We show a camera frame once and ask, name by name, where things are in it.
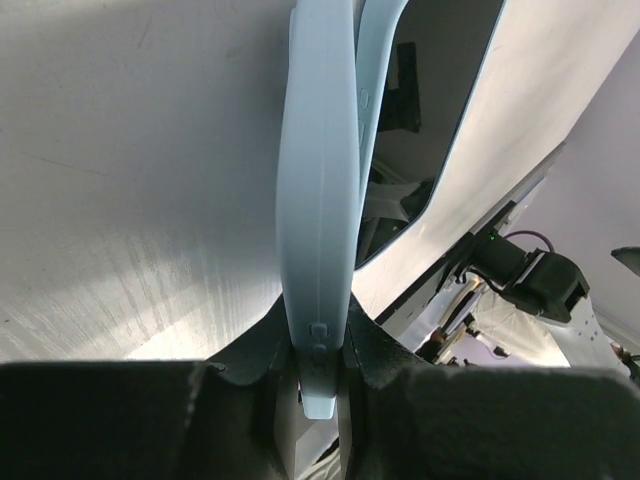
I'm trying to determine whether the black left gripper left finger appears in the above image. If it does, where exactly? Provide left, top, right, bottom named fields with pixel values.
left=1, top=301, right=293, bottom=479

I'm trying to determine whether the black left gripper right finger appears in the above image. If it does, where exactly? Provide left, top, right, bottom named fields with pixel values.
left=339, top=301, right=639, bottom=479

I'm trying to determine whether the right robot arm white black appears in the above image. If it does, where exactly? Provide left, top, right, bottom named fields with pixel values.
left=453, top=231, right=639, bottom=383

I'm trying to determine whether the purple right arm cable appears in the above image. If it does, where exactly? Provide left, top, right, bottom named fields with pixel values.
left=504, top=229, right=556, bottom=251

